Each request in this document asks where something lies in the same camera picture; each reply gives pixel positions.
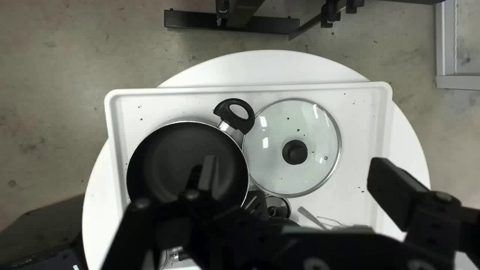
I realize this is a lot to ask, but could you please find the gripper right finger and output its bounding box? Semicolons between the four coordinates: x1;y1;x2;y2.
367;157;480;270

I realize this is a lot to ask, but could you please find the black round ladle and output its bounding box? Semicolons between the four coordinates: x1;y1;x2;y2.
265;196;292;220

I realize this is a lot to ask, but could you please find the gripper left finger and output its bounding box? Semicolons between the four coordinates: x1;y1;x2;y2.
100;154;227;270

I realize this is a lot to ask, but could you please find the black slotted spatula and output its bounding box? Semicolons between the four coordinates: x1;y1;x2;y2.
242;190;270;220

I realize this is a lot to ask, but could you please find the glass lid with black knob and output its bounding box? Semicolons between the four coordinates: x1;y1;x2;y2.
242;98;342;198

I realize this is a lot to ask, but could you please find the white metal frame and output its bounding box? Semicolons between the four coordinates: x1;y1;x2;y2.
435;0;480;90

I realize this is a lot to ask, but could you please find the grey flat utensil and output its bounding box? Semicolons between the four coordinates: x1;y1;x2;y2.
297;206;329;230

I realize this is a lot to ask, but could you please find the black pot with handles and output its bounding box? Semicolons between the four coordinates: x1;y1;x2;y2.
126;98;256;265

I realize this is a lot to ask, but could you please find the black metal stand base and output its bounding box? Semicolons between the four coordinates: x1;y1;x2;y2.
164;0;365;41

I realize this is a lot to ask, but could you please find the white plastic tray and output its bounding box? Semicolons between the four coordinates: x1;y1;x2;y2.
104;82;393;270

